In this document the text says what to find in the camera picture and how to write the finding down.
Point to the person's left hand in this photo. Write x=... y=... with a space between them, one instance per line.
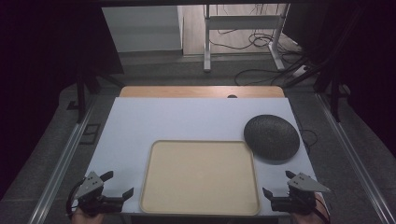
x=84 y=218

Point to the black floor socket plate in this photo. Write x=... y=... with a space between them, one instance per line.
x=90 y=133

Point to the white metal desk frame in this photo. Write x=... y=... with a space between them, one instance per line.
x=244 y=22

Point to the black table grommet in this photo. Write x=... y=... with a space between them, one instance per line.
x=232 y=96

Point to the silver floor rail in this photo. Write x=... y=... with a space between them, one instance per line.
x=355 y=155
x=62 y=169

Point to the dark speckled round plate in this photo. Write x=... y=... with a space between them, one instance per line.
x=271 y=137

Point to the white table cover sheet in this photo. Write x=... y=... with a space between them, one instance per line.
x=186 y=119

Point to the wooden table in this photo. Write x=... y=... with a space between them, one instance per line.
x=199 y=91

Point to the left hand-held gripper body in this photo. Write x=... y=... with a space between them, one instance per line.
x=90 y=189

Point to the white cabinet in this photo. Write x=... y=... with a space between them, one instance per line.
x=143 y=29

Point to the dark curtain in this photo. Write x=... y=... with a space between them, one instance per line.
x=46 y=62
x=367 y=62

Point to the beige rectangular tray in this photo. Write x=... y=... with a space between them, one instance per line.
x=200 y=177

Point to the white power strip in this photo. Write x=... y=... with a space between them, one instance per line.
x=300 y=71

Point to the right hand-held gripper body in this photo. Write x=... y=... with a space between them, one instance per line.
x=300 y=193

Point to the person's right hand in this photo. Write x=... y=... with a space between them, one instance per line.
x=311 y=217

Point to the black metal stand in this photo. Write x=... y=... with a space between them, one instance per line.
x=81 y=93
x=335 y=93

